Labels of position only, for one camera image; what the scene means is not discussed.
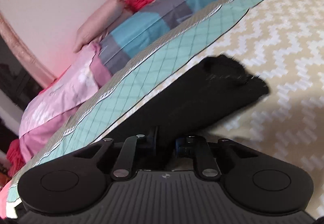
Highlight black pants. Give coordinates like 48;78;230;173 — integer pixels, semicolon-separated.
94;53;270;171

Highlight pink floral pillow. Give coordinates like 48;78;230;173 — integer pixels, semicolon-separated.
19;43;112;162

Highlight red pink blanket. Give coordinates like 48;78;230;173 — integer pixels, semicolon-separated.
1;140;25;189

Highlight pink window curtain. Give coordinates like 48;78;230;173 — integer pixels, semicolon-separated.
1;14;56;88

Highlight chevron patterned quilt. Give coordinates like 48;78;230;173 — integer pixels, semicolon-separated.
0;0;324;219

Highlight peach small pillow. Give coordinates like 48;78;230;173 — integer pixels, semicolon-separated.
73;0;132;53

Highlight blue grey pillow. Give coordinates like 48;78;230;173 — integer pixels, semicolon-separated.
99;0;217;75

